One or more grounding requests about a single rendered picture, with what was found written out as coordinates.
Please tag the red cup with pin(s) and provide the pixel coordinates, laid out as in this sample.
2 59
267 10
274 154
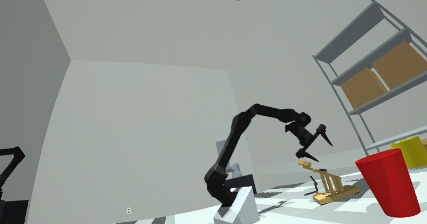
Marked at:
388 178

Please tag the tan wooden catapult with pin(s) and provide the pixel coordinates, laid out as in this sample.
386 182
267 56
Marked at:
340 191

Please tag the yellow cup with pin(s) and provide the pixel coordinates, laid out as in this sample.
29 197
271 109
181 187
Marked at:
413 151

